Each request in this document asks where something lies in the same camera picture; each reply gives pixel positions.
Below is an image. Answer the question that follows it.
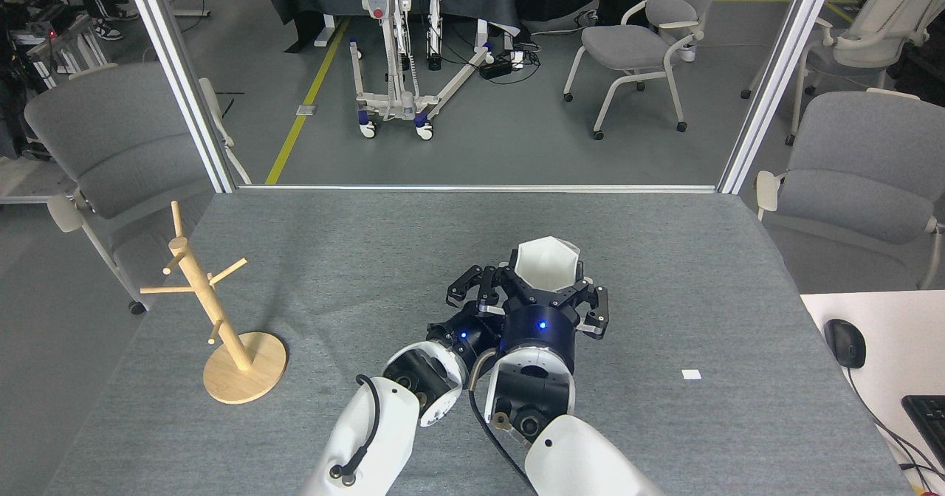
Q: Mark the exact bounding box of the black computer mouse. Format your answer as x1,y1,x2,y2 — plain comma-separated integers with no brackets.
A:
824,319,867,369

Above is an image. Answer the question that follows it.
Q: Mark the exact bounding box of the white hexagonal cup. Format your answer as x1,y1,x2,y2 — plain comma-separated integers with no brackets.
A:
513,237,584,294

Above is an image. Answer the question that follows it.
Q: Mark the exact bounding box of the grey chair with white frame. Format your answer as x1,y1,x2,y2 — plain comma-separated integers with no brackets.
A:
563,0,728,141
24,63,252,316
740,0,945,146
755,89,945,290

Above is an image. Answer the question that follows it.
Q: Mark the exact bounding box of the black keyboard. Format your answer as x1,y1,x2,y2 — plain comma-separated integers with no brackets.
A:
901,395,945,471

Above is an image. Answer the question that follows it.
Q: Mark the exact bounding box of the black mouse cable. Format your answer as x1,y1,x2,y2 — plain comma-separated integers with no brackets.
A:
845,367,945,482

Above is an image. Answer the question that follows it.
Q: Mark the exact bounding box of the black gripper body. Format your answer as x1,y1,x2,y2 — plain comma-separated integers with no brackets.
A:
501,298,582,376
427,308,507,368

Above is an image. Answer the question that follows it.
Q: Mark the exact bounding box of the white desk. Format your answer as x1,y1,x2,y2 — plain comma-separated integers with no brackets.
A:
801,290,945,496

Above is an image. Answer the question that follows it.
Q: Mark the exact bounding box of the silver post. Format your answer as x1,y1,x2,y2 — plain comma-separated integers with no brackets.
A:
718,0,842,196
118,0,241,194

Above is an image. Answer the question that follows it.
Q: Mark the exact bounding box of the wooden cup rack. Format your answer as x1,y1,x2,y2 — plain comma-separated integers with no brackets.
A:
140,201,287,405

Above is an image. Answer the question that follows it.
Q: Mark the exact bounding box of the metal equipment rack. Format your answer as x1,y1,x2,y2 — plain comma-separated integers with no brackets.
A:
0,0,111,91

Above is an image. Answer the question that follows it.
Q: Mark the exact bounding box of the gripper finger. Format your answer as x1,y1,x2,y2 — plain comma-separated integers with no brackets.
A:
446,265,488,311
476,266,512,318
499,251,551,309
552,261,610,341

